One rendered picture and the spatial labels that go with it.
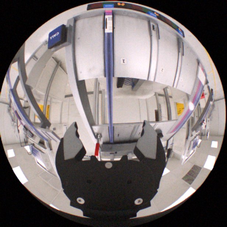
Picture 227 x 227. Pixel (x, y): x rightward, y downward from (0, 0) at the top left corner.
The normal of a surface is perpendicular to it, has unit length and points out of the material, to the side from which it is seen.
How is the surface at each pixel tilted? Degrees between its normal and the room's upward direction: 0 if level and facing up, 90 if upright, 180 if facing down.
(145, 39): 43
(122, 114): 90
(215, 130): 90
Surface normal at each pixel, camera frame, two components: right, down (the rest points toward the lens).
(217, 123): -1.00, 0.03
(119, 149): 0.00, -0.74
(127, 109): 0.01, -0.09
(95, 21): 0.03, 0.67
